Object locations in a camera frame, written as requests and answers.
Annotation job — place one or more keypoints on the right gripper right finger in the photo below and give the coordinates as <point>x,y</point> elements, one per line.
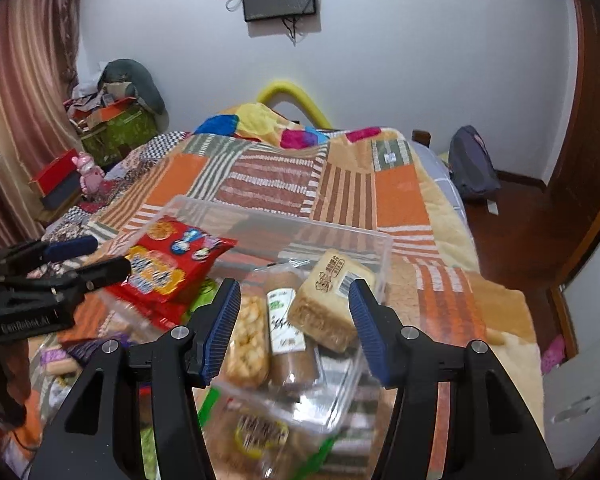
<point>490,432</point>

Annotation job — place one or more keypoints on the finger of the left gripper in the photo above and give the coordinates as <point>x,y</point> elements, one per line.
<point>69,249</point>
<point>101,274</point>

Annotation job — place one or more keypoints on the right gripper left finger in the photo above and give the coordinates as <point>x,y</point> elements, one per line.
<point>96,432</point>

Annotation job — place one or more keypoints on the red snack bag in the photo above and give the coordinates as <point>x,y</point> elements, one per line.
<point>169,263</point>

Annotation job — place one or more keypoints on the yellow biscuit pack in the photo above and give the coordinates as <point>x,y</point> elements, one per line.
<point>247,359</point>

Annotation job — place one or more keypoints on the clear plastic storage bin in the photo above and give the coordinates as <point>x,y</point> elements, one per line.
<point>267,247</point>

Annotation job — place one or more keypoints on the brown roll green label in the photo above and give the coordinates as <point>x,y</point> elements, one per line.
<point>293,364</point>

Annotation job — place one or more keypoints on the tan cake slice pack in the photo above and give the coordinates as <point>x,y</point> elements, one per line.
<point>320,308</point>

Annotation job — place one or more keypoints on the blue snack bag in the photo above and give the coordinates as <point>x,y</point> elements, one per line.
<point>82,350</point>

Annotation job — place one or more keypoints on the purple label bread pack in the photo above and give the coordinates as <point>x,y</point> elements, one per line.
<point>56,361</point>

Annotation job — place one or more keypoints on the red and black box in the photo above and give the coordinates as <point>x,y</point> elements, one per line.
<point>57,181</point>

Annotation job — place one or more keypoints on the pink plush toy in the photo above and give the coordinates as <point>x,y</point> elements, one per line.
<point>91,175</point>

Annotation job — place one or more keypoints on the yellow label bread pack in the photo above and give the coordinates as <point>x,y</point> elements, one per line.
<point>244,444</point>

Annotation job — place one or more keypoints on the green gift box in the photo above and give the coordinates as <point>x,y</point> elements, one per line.
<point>112,141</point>

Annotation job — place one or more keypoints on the striped pink curtain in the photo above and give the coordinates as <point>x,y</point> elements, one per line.
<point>38,47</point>

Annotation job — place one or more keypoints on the grey plush pillow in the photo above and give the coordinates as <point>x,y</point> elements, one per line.
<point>137,80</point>

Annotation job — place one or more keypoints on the colourful yellow pillow blanket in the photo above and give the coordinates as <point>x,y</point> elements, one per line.
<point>258,123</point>

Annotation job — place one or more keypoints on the yellow foam tube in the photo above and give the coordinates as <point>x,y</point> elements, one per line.
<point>280,88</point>

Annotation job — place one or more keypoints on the brown wooden door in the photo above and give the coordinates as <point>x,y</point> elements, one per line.
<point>575,182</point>

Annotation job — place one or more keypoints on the dark backpack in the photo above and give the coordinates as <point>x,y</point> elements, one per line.
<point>471,167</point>

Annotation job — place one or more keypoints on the patchwork striped bed quilt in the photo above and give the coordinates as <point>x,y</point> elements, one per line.
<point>371,179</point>

